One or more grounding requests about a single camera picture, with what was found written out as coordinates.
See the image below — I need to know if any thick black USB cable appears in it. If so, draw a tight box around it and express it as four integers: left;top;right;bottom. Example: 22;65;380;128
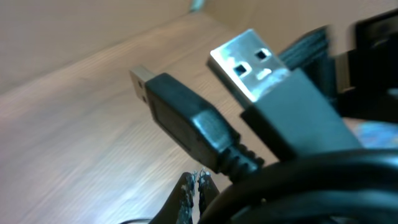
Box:
129;28;398;224

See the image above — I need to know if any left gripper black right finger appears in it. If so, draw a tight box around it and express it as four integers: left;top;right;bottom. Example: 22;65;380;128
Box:
197;169;220;216

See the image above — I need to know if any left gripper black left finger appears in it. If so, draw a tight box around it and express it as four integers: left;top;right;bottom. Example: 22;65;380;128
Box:
149;172;196;224

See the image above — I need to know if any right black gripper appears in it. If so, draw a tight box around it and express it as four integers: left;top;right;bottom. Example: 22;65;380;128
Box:
278;9;398;121

